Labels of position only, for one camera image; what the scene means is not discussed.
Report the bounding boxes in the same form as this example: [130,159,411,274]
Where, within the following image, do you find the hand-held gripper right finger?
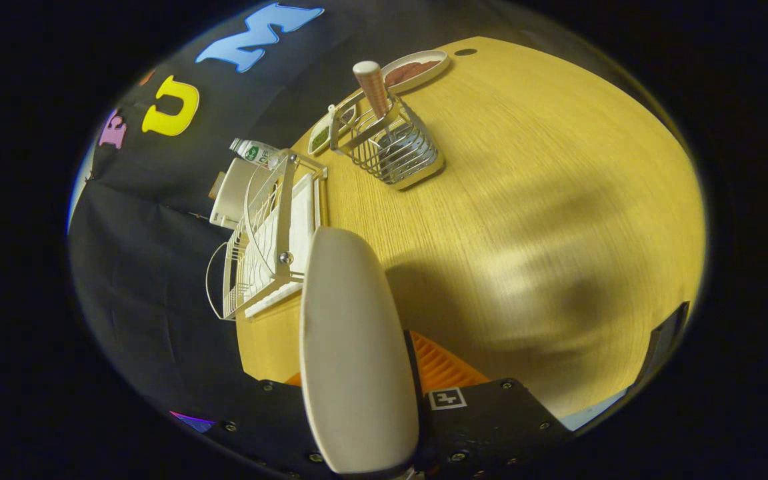
[404,330,575,477]

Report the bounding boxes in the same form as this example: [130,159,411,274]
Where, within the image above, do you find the white divided bean dish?
[307,103,358,156]

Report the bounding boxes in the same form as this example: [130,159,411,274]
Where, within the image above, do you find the beige plate with meat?
[381,50,451,94]

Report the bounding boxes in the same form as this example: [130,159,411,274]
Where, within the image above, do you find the wooden handle spoon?
[353,61,398,144]

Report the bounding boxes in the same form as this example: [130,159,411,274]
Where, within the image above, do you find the white toaster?
[209,158,259,231]

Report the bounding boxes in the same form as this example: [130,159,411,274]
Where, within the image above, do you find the clear bottle green label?
[229,137,286,169]

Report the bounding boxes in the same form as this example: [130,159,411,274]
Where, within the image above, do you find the raw red meat slices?
[385,60,441,87]

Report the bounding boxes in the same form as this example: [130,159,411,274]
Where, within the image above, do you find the black backdrop cloth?
[67,0,465,431]

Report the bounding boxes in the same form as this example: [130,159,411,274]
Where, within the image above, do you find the metal wire basket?
[329,93,445,191]

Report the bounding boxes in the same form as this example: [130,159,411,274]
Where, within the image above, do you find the white wire dish rack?
[205,150,328,322]

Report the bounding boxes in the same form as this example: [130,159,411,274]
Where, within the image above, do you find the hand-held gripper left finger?
[221,372,341,480]

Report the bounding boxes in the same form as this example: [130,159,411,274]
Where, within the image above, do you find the beige round plate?
[300,227,420,475]

